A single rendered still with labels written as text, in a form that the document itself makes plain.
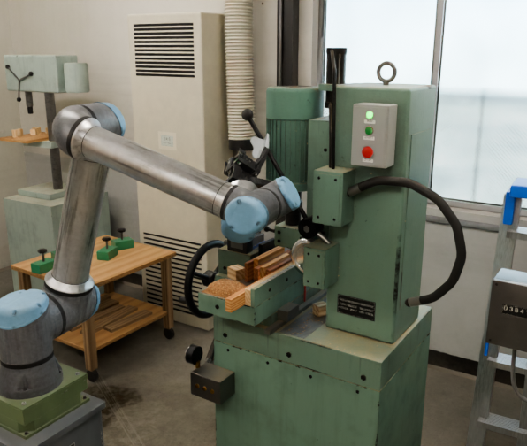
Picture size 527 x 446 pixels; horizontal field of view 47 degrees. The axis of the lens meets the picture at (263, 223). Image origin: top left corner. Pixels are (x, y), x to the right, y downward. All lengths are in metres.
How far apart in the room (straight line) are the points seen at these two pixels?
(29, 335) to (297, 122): 0.98
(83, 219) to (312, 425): 0.91
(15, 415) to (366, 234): 1.12
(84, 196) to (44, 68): 2.18
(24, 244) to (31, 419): 2.33
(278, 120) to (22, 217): 2.54
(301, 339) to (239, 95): 1.80
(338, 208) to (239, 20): 1.84
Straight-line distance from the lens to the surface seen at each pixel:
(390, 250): 1.70
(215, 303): 1.84
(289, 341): 1.83
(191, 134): 3.37
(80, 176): 1.79
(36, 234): 4.01
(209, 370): 2.01
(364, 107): 1.59
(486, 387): 2.52
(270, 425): 2.02
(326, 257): 1.70
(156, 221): 3.67
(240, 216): 1.37
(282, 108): 1.80
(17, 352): 1.89
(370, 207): 1.69
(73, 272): 1.92
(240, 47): 3.30
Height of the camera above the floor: 1.62
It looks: 16 degrees down
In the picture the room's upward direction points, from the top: straight up
